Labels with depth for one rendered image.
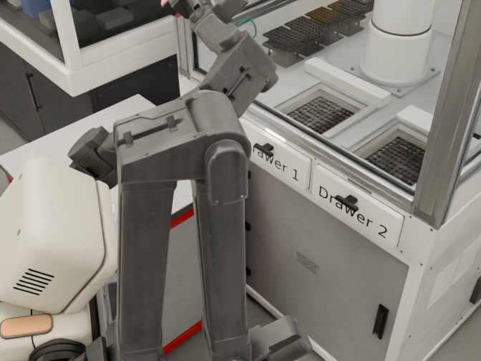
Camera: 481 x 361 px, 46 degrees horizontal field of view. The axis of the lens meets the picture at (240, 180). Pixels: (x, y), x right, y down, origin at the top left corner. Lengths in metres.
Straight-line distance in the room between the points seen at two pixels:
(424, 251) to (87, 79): 1.35
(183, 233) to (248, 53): 1.03
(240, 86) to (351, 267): 1.02
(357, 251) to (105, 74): 1.15
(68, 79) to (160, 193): 1.62
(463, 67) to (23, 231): 0.86
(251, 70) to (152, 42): 1.45
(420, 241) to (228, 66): 0.81
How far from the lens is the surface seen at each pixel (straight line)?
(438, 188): 1.39
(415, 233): 1.51
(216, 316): 0.77
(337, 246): 1.78
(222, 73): 0.87
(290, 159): 1.67
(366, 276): 1.77
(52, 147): 2.06
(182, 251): 1.88
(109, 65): 2.25
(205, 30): 1.20
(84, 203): 0.92
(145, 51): 2.32
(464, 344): 2.47
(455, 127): 1.29
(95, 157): 1.11
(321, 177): 1.61
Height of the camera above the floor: 1.95
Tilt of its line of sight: 41 degrees down
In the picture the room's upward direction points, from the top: 1 degrees counter-clockwise
